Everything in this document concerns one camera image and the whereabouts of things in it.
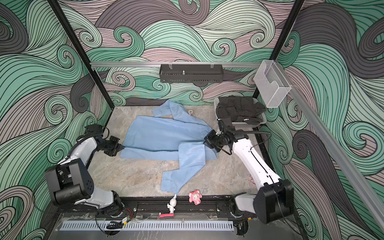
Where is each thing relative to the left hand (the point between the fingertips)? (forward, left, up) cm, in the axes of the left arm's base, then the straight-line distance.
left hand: (126, 143), depth 87 cm
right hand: (-3, -45, +9) cm, 46 cm away
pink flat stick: (-35, -29, -5) cm, 45 cm away
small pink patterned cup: (+30, -39, -4) cm, 49 cm away
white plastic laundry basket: (+24, -89, -1) cm, 92 cm away
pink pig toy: (-27, -41, -6) cm, 50 cm away
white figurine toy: (-30, -30, -6) cm, 43 cm away
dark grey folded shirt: (+33, -77, -2) cm, 83 cm away
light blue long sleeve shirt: (+13, -25, -9) cm, 30 cm away
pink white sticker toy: (-17, -73, -7) cm, 76 cm away
